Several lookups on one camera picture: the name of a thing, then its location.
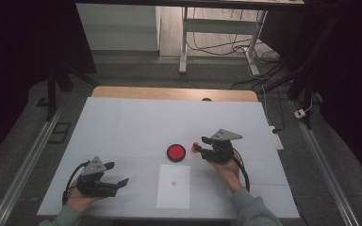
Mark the dark curtain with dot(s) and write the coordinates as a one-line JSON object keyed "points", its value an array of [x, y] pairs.
{"points": [[355, 78], [12, 62]]}

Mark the small white adapter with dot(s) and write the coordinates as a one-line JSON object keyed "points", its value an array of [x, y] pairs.
{"points": [[299, 114]]}

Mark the black table grommet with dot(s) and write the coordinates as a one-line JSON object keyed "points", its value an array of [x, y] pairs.
{"points": [[206, 99]]}

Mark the small orange stamp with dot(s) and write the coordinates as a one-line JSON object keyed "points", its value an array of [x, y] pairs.
{"points": [[194, 147]]}

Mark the large white table cover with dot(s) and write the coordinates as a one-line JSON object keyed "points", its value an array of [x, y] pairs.
{"points": [[132, 125]]}

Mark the white paper sheet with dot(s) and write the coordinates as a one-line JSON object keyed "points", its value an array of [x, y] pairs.
{"points": [[173, 194]]}

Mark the round red ink pad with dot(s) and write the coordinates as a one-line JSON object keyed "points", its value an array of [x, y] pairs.
{"points": [[176, 153]]}

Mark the white cabinet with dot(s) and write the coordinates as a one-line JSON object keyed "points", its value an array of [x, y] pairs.
{"points": [[119, 28]]}

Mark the black metal stand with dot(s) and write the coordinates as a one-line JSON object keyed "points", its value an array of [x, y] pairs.
{"points": [[306, 88], [51, 94]]}

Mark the white desk frame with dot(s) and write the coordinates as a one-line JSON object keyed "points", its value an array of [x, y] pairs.
{"points": [[217, 25]]}

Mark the person's right hand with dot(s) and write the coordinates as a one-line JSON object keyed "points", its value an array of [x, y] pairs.
{"points": [[229, 174]]}

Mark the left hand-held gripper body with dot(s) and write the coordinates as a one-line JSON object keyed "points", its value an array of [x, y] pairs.
{"points": [[93, 169]]}

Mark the grey metal floor rail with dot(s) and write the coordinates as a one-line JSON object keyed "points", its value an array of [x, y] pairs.
{"points": [[326, 169], [25, 166]]}

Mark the person's left hand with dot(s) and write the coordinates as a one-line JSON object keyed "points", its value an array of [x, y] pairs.
{"points": [[80, 201]]}

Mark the white power strip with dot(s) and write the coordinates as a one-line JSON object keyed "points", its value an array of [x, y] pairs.
{"points": [[276, 139]]}

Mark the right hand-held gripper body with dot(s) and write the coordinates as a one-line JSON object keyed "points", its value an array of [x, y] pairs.
{"points": [[221, 147]]}

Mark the black square floor frame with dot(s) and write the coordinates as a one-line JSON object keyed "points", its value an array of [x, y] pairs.
{"points": [[59, 132]]}

